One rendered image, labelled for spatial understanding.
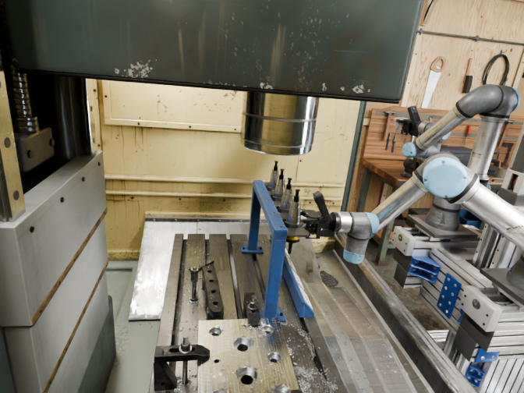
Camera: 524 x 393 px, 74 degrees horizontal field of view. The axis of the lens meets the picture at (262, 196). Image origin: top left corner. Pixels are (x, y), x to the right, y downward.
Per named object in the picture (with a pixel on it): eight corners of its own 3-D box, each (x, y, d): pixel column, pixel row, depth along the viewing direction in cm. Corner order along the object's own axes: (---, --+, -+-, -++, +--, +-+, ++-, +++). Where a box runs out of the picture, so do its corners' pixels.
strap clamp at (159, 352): (208, 376, 90) (210, 330, 85) (208, 387, 87) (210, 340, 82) (155, 380, 88) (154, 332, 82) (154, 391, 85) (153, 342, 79)
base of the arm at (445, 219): (444, 217, 175) (450, 199, 171) (465, 231, 161) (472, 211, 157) (418, 217, 172) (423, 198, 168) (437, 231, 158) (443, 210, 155)
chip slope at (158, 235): (302, 258, 207) (307, 218, 198) (346, 347, 142) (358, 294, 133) (146, 259, 191) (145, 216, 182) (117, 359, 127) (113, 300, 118)
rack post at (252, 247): (262, 247, 157) (268, 185, 147) (263, 253, 152) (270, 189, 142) (240, 247, 155) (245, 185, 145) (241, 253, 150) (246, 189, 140)
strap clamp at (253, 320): (252, 320, 111) (256, 281, 106) (257, 352, 99) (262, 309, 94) (242, 320, 111) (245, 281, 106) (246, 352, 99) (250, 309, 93)
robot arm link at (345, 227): (352, 217, 119) (344, 207, 127) (340, 216, 119) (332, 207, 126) (348, 236, 122) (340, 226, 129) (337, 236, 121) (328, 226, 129)
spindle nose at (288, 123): (232, 138, 81) (235, 85, 77) (296, 140, 86) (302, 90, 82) (249, 155, 67) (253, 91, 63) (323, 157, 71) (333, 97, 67)
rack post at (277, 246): (282, 311, 117) (292, 232, 106) (285, 323, 112) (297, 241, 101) (253, 313, 115) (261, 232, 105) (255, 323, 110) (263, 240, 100)
